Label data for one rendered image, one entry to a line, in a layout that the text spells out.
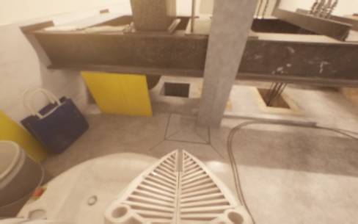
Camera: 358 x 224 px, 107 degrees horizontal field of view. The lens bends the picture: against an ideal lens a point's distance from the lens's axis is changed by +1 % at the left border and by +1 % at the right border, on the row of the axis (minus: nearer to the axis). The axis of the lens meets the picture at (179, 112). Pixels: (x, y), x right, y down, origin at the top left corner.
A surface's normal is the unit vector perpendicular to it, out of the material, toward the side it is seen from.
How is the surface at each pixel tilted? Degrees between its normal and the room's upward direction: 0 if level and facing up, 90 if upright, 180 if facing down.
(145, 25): 90
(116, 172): 69
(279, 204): 0
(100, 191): 0
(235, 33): 90
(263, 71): 90
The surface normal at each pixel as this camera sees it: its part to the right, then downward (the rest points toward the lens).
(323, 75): -0.12, 0.67
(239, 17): 0.10, 0.67
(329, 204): 0.00, -0.73
